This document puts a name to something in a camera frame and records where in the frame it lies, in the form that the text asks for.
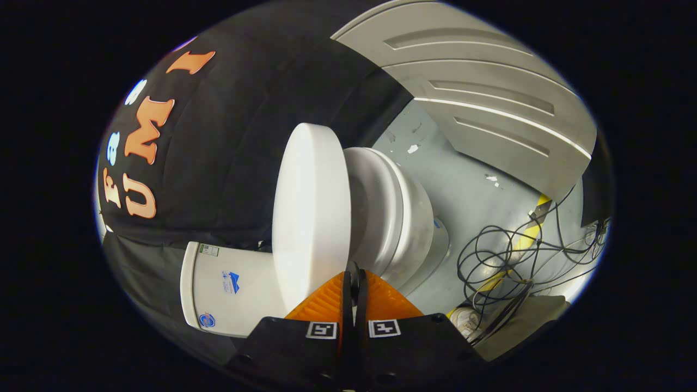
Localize white toilet seat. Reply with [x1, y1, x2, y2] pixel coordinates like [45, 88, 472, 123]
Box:
[343, 147, 408, 273]

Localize grey cloth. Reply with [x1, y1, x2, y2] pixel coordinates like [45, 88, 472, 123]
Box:
[489, 295, 568, 361]

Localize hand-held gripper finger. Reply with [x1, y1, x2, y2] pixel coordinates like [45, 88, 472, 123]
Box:
[358, 269, 485, 392]
[226, 262, 358, 392]

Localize yellow black floor tape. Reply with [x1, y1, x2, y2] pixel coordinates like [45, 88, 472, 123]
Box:
[448, 193, 554, 319]

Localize white toilet lid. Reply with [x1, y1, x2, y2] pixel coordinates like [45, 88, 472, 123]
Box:
[272, 122, 352, 317]

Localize black backdrop cloth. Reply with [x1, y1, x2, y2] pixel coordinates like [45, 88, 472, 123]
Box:
[95, 0, 415, 371]

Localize grey-white panelled cabinet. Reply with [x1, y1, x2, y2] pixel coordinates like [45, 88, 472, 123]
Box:
[331, 0, 598, 203]

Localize tangle of black cables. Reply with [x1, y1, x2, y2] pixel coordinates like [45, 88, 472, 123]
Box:
[456, 185, 608, 345]

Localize white ceramic toilet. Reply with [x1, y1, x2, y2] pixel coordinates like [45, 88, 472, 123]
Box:
[180, 147, 450, 339]

